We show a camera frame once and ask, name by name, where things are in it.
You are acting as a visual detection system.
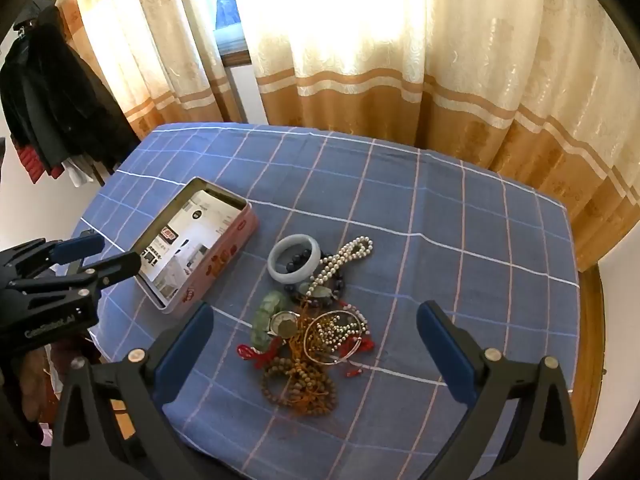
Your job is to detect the pale jade bangle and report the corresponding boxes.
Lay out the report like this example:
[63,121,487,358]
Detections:
[267,234,321,283]

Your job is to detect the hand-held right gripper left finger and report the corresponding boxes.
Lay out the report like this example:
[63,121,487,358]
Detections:
[50,301,216,480]

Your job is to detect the wooden bead mala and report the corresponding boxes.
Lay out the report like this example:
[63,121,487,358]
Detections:
[261,305,340,417]

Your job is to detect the red knotted cord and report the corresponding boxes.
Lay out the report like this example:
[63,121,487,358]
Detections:
[237,337,283,370]

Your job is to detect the white garment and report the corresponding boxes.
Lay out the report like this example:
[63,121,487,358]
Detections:
[60,157,96,188]

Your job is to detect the dark hanging jackets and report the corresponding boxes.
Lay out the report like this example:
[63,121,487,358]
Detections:
[0,0,141,176]

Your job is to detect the small pearl bead bracelet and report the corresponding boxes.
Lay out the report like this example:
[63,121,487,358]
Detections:
[312,317,368,348]

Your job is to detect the red quilted jacket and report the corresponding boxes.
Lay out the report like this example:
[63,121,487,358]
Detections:
[11,137,66,184]

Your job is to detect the printed paper leaflet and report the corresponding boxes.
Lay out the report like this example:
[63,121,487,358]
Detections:
[137,189,247,308]

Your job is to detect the blue checked tablecloth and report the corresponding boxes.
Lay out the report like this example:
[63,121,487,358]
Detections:
[70,122,581,480]

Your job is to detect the pink tin box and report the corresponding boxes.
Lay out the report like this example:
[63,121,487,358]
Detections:
[131,176,259,316]

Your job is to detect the pink bead bracelet red cord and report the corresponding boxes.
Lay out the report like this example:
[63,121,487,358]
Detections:
[340,300,376,378]

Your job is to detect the pearl necklace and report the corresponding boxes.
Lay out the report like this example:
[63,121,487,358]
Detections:
[307,237,375,286]

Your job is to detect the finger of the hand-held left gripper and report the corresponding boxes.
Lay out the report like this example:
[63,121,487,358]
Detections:
[5,250,143,295]
[0,232,107,281]

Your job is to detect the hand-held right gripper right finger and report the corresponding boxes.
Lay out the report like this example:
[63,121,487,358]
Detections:
[416,300,581,480]

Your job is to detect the dark bead bracelet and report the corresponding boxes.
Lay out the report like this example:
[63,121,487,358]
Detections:
[282,250,348,308]

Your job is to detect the thin silver bangle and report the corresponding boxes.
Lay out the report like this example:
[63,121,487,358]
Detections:
[302,310,368,365]

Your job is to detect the green jade bracelet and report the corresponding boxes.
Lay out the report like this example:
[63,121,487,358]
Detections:
[251,290,291,358]

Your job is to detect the wooden table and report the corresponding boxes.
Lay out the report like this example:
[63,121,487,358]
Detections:
[570,265,608,441]

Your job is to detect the window with wooden sill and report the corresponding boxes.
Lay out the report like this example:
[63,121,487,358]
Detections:
[212,0,251,68]

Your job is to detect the cream and tan curtain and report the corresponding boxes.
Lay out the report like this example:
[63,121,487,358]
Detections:
[55,0,246,141]
[235,0,640,271]

